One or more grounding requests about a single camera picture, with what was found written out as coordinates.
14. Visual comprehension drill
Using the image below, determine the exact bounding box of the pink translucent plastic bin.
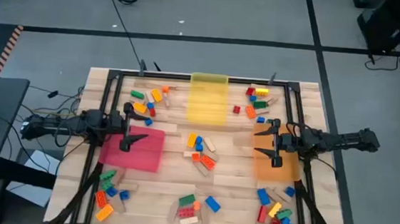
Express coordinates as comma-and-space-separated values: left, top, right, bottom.
98, 122, 167, 174

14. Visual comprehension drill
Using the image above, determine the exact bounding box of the black power cable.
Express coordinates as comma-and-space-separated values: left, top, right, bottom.
364, 41, 400, 73

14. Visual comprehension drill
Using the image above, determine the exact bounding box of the white paper sheet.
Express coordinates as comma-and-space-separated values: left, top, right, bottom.
4, 146, 63, 210

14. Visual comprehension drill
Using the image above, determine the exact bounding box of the blue long plastic brick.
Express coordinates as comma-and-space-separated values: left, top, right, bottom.
203, 195, 222, 214
256, 188, 272, 207

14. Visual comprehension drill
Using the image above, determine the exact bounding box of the amber long plastic brick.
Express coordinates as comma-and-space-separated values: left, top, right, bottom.
95, 203, 116, 223
149, 88, 165, 104

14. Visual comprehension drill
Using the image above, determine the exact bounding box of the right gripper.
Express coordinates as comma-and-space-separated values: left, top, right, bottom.
251, 116, 304, 170

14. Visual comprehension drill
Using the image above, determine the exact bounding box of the orange long plastic brick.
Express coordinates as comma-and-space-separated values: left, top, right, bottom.
198, 154, 217, 172
244, 105, 257, 120
93, 189, 109, 210

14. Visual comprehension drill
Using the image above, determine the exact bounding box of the yellow translucent plastic bin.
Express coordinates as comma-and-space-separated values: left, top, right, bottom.
185, 71, 232, 127

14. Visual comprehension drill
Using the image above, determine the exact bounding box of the long black floor cable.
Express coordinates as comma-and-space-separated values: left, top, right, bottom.
98, 0, 150, 71

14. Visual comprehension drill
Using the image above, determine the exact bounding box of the black equipment case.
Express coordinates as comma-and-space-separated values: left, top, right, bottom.
347, 0, 400, 54

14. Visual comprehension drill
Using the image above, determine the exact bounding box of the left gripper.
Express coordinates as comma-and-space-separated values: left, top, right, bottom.
105, 100, 153, 154

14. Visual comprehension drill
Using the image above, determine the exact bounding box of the black metal table frame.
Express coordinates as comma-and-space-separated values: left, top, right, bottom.
48, 63, 359, 224

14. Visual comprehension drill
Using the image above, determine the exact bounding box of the striped hazard tape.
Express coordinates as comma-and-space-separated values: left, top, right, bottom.
0, 23, 25, 80

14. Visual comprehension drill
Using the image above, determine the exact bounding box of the red large flat brick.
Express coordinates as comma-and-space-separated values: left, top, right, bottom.
177, 205, 196, 220

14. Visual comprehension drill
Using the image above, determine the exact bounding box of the orange translucent plastic bin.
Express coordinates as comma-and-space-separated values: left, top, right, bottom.
249, 122, 305, 184

